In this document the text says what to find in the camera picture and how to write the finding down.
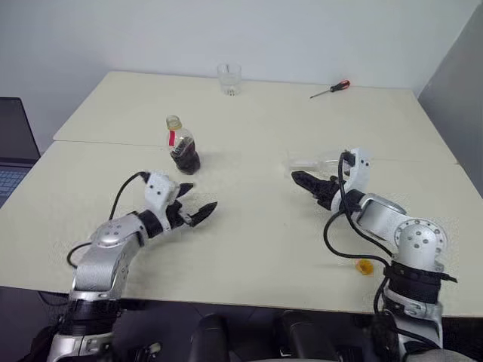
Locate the dark laptop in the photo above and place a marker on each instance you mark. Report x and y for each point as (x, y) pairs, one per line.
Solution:
(15, 132)

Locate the yellow bottle cap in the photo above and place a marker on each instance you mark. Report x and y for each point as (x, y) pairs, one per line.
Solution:
(365, 267)

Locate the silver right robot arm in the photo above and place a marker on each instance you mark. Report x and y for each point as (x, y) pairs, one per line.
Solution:
(419, 237)

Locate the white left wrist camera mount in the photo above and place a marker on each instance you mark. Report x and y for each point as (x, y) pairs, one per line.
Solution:
(158, 188)

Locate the clear glass tumbler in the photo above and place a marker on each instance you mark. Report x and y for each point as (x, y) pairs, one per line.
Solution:
(229, 81)

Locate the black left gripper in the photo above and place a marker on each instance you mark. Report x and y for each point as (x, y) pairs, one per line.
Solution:
(175, 216)

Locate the dark rounded shape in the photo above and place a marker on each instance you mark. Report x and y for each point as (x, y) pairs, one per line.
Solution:
(300, 335)
(214, 337)

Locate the clear plastic object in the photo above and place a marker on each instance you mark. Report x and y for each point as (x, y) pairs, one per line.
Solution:
(302, 163)

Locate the small dark liquid bottle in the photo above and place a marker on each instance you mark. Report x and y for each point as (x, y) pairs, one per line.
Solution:
(186, 162)

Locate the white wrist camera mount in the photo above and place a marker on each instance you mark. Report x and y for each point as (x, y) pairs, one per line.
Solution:
(158, 188)
(362, 169)

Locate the red and black screwdriver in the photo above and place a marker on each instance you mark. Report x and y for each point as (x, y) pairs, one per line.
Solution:
(339, 85)

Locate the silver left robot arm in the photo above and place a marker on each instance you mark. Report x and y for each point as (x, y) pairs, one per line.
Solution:
(102, 260)

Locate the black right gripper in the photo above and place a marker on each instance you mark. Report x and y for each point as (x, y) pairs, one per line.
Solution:
(326, 194)

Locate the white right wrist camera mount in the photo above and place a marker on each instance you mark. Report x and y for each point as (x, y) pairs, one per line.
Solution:
(362, 169)

